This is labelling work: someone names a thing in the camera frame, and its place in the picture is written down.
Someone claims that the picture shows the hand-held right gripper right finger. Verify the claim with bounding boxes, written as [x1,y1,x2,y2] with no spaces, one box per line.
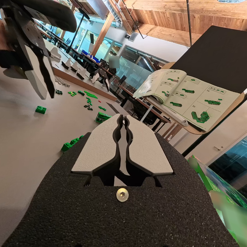
[124,115,174,177]

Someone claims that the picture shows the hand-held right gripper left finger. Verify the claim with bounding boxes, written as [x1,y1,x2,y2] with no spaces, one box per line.
[71,113,124,175]

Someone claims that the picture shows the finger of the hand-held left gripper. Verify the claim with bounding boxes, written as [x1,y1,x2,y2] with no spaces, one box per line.
[25,46,48,100]
[37,56,56,99]

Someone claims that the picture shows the brown standing desk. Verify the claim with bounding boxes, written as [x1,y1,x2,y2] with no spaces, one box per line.
[120,85,172,131]

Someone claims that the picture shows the person's left hand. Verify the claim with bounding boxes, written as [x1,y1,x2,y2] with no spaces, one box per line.
[0,19,14,52]

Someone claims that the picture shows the grey brick pieces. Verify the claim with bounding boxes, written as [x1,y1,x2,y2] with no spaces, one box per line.
[55,76,70,87]

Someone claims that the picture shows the large curved green brick assembly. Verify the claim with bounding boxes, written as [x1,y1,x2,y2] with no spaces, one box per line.
[61,135,84,152]

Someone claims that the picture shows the white table with wooden edge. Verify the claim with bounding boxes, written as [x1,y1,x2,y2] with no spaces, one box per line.
[43,39,118,102]

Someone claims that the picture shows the cluster of loose green pieces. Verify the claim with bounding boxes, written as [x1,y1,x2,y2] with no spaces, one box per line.
[56,89,107,112]

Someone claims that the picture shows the white stand ledge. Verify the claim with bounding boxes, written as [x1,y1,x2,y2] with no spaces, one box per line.
[147,95,188,127]

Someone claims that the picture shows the row of blue bins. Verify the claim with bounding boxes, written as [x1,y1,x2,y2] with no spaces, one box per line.
[81,51,101,63]

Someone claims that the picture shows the black and white gripper device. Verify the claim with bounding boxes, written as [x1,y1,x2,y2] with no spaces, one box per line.
[90,68,110,92]

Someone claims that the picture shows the black round-top stand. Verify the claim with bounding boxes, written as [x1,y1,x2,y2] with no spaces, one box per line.
[67,8,90,55]

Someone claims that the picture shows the green cardboard box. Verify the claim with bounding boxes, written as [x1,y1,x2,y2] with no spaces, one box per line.
[188,154,247,205]

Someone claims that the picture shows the open instruction booklet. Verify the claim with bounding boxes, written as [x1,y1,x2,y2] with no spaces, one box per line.
[133,69,241,132]

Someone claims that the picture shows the black backing board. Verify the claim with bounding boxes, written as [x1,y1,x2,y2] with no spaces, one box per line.
[170,25,247,94]

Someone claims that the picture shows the black hanging rod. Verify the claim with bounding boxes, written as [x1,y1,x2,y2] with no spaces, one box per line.
[186,0,193,47]

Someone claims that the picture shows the wooden support post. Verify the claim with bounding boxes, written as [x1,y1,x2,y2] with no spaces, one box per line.
[91,12,115,56]

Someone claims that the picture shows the silver ventilation duct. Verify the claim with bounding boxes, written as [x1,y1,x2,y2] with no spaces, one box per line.
[102,0,123,27]

